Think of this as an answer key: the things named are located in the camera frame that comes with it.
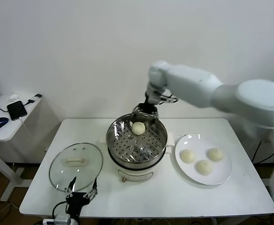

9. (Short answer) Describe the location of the black smartphone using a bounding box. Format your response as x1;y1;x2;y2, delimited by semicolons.
7;100;28;122

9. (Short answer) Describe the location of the round glass pot lid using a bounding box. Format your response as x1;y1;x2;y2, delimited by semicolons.
49;142;104;192

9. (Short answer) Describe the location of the white charging cable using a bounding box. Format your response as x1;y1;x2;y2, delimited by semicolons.
17;117;32;140

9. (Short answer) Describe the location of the white side desk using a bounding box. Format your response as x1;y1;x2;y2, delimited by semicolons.
0;95;43;203

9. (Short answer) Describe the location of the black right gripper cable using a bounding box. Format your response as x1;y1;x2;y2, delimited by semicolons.
160;92;178;104

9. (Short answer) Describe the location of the stainless steel steamer basket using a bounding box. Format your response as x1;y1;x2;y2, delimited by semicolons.
100;112;175;169

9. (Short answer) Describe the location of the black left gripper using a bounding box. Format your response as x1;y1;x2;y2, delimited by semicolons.
65;177;98;214

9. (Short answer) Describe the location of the black power cable with adapter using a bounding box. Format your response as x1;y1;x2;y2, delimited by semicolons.
251;138;274;165

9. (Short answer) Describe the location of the black cable adapter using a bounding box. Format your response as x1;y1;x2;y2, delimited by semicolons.
27;94;43;105

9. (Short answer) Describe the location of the white steamed baozi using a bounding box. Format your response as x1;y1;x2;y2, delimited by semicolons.
196;159;214;175
131;121;146;135
207;148;224;162
180;149;196;164

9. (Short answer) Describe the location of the white round plate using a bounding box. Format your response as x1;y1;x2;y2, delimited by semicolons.
174;134;233;186

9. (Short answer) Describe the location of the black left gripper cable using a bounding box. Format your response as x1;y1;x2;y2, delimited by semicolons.
52;201;68;218

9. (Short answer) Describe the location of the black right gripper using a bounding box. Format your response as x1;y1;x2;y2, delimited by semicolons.
127;102;160;129

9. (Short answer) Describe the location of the white electric cooker pot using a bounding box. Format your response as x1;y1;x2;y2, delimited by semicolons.
107;145;173;183

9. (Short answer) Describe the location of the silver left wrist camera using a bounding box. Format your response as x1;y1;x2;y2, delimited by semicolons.
42;214;71;225

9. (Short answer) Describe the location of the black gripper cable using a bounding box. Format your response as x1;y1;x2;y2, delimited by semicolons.
52;201;68;218
160;92;178;104

